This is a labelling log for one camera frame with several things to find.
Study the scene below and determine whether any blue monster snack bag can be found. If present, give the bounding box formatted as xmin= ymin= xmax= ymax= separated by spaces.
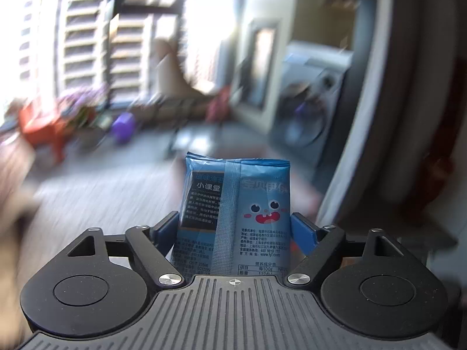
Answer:
xmin=171 ymin=153 xmax=291 ymax=279

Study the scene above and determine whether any purple ball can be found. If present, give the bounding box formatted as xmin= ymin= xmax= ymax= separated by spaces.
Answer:
xmin=111 ymin=112 xmax=136 ymax=145

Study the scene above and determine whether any cream upholstered chair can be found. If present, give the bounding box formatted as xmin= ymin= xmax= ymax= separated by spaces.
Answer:
xmin=151 ymin=39 xmax=216 ymax=158

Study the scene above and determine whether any red bag on floor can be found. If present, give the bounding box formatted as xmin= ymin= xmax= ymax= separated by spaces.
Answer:
xmin=206 ymin=86 xmax=230 ymax=123

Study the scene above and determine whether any purple orchid flower pot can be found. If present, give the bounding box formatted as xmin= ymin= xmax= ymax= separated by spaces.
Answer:
xmin=58 ymin=84 xmax=108 ymax=134

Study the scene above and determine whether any orange kids chair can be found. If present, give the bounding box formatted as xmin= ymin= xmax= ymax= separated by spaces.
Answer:
xmin=18 ymin=98 xmax=72 ymax=164

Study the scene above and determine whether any black framed door panel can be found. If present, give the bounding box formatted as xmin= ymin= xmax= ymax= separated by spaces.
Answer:
xmin=232 ymin=17 xmax=280 ymax=111

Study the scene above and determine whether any grey washing machine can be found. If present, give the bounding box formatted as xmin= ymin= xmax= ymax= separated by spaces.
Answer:
xmin=270 ymin=41 xmax=353 ymax=167

